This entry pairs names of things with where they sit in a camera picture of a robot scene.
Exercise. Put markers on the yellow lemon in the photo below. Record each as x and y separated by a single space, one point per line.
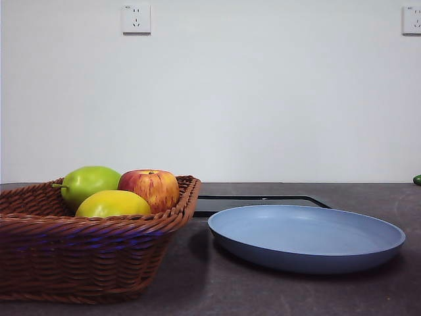
112 205

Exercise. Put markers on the blue round plate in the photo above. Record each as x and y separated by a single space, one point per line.
302 237

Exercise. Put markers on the brown wicker basket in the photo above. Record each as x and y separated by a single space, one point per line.
82 256

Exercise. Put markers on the black flat tray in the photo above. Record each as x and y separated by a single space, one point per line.
210 205

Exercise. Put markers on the red yellow apple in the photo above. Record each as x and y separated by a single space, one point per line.
151 187

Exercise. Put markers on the green pear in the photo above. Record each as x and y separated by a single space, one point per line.
85 184

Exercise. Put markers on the green cucumber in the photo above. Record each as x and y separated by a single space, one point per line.
418 179

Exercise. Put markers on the white wall socket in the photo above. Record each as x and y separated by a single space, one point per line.
412 21
136 19

